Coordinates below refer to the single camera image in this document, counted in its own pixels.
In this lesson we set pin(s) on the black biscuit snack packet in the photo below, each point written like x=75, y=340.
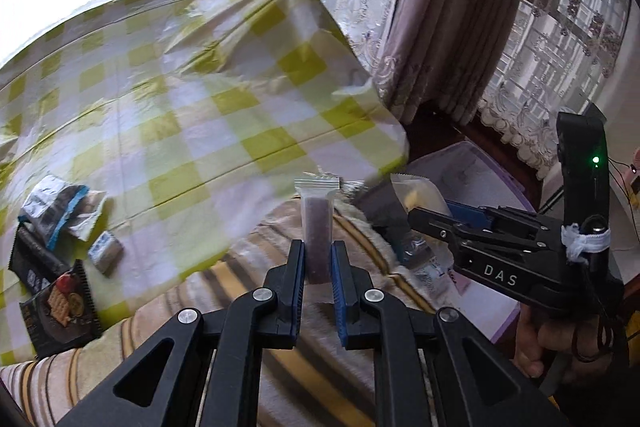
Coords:
x=60, y=312

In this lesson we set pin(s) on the clear packet with yellow snack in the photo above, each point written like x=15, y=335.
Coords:
x=417, y=194

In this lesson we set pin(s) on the clear packet with brown bar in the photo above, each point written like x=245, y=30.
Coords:
x=317, y=232

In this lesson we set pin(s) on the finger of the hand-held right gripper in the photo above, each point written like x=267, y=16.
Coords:
x=440, y=227
x=500, y=214

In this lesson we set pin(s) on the blue-edged clear snack packet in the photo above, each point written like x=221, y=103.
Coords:
x=50, y=207

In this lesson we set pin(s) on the small white and blue packet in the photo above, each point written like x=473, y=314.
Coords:
x=105, y=252

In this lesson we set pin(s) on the mauve drape curtain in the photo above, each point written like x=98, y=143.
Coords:
x=440, y=7

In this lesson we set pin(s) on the crumpled clear snack packet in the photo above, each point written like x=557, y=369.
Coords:
x=425, y=267

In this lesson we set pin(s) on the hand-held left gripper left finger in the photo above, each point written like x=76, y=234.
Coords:
x=298, y=272

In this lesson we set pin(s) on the striped beige blanket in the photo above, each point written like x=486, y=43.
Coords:
x=240, y=257

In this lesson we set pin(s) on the person's right hand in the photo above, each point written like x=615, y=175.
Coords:
x=530, y=342

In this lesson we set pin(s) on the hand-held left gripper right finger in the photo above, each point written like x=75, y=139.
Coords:
x=337, y=277

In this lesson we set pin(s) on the purple-rimmed plastic storage box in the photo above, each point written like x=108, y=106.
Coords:
x=470, y=177

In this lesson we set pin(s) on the yellow checked plastic tablecloth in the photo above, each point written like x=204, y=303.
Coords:
x=175, y=107

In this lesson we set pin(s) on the white snack packet red label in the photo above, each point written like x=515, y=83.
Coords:
x=87, y=212

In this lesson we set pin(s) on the long black snack packet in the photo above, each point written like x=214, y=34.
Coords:
x=35, y=257

